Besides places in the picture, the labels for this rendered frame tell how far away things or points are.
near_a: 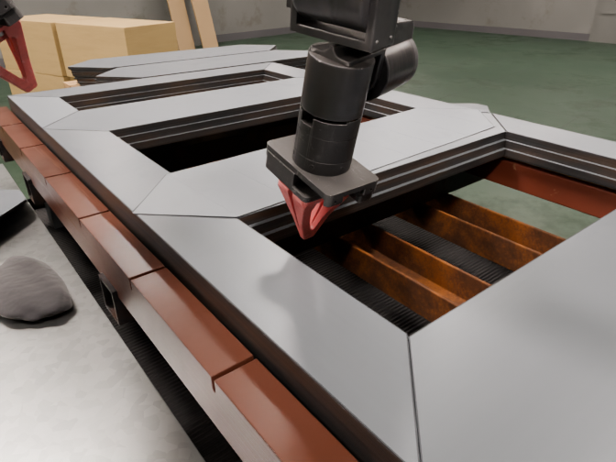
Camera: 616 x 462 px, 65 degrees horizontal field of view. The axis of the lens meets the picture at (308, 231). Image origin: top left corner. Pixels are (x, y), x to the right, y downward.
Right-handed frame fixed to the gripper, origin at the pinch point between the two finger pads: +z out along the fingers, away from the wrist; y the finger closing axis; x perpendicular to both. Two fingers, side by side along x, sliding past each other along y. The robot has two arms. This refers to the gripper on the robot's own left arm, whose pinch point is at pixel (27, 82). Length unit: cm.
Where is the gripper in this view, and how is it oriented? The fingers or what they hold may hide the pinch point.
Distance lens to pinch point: 67.6
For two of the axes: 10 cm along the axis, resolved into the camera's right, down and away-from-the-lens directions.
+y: -7.3, -3.2, 6.0
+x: -6.1, 7.1, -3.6
